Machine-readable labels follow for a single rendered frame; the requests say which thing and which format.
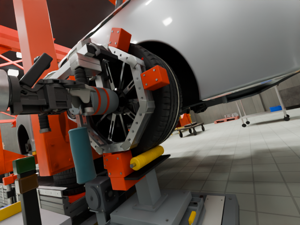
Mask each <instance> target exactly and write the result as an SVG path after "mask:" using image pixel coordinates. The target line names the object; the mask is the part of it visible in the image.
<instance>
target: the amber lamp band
mask: <svg viewBox="0 0 300 225"><path fill-rule="evenodd" d="M15 187H16V193H17V194H24V193H26V192H29V191H31V190H34V189H36V188H38V187H39V184H38V176H37V174H36V173H35V174H32V175H29V176H26V177H23V178H17V179H15Z"/></svg>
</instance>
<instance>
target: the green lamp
mask: <svg viewBox="0 0 300 225"><path fill-rule="evenodd" d="M12 166H13V173H14V174H15V175H20V174H23V173H26V172H29V171H33V170H35V169H36V164H35V157H34V156H29V157H25V158H20V159H16V160H13V161H12Z"/></svg>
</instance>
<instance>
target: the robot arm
mask: <svg viewBox="0 0 300 225"><path fill-rule="evenodd" d="M52 60H53V58H52V57H51V56H49V55H48V54H47V53H43V54H42V55H41V56H37V57H36V58H35V59H34V61H33V62H34V64H33V65H32V67H31V68H30V69H29V70H28V71H27V72H26V74H25V75H24V76H23V77H22V78H21V80H20V81H19V80H18V78H17V77H16V76H13V75H7V72H5V71H4V70H1V69H0V112H5V111H7V109H8V108H9V110H10V115H32V114H39V115H40V116H44V115H61V113H63V112H65V111H67V110H68V109H70V108H72V105H73V107H74V108H79V107H80V103H79V102H80V101H79V98H80V99H81V100H82V101H83V102H84V103H89V101H90V92H96V90H95V89H94V88H92V87H90V86H88V85H86V84H84V83H82V82H79V81H75V80H67V79H39V78H40V76H41V75H42V74H43V72H44V71H45V70H47V69H49V68H50V64H51V62H52ZM38 79H39V80H38ZM37 80H38V81H37ZM34 84H35V85H34ZM32 87H33V88H32ZM71 104H72V105H71Z"/></svg>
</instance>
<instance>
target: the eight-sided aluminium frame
mask: <svg viewBox="0 0 300 225"><path fill-rule="evenodd" d="M102 46H104V47H105V48H109V49H110V50H111V52H112V54H115V55H117V56H118V59H119V60H121V61H123V62H125V63H127V64H129V65H130V68H131V71H132V75H133V80H134V84H135V88H136V92H137V97H138V101H139V104H140V107H139V110H138V112H137V114H136V116H135V119H134V121H133V123H132V126H131V128H130V130H129V133H128V135H127V137H126V140H125V141H123V142H117V143H113V144H107V143H106V142H105V141H104V140H103V139H102V138H101V137H100V136H99V135H98V134H97V133H96V132H95V131H94V130H93V129H92V128H91V126H90V122H89V118H88V116H84V115H76V121H77V126H78V127H77V128H79V127H87V131H88V135H89V139H90V143H91V146H92V147H93V148H94V149H95V150H96V152H97V153H98V154H103V153H113V152H118V151H126V150H130V149H132V148H135V147H137V145H138V143H139V141H140V139H141V137H142V135H143V133H144V130H145V128H146V126H147V124H148V122H149V120H150V118H151V115H152V113H154V109H155V104H154V99H153V96H152V92H151V90H146V89H144V87H143V83H142V79H141V73H143V72H145V71H146V66H145V64H144V61H143V60H141V59H139V58H137V57H135V56H133V55H130V54H128V53H126V52H124V51H121V50H119V49H117V48H115V47H111V46H108V44H106V43H104V44H103V45H102Z"/></svg>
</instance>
